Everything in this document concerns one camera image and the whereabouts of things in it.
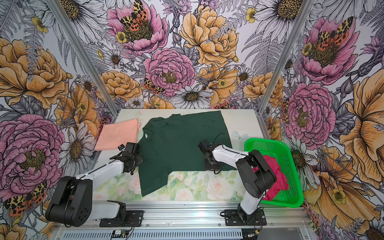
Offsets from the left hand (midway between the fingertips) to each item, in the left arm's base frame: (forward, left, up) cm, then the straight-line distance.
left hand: (136, 164), depth 91 cm
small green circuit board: (-34, 0, -2) cm, 34 cm away
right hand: (-4, -47, -1) cm, 48 cm away
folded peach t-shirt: (+23, +21, -1) cm, 31 cm away
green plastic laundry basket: (+4, -87, +5) cm, 87 cm away
